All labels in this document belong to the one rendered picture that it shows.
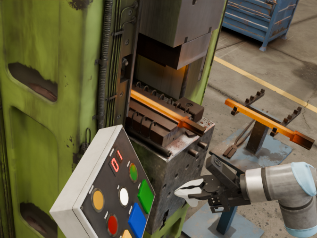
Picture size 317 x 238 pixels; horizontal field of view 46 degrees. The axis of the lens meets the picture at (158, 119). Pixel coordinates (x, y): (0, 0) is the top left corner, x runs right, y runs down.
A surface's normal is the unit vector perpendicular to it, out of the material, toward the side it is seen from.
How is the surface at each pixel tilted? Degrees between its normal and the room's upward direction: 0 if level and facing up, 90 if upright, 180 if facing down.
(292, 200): 91
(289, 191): 89
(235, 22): 90
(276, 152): 0
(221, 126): 0
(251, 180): 41
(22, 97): 90
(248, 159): 0
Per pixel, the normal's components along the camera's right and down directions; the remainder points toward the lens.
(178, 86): -0.59, 0.38
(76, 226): -0.21, 0.53
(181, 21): 0.79, 0.44
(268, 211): 0.15, -0.81
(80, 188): -0.36, -0.82
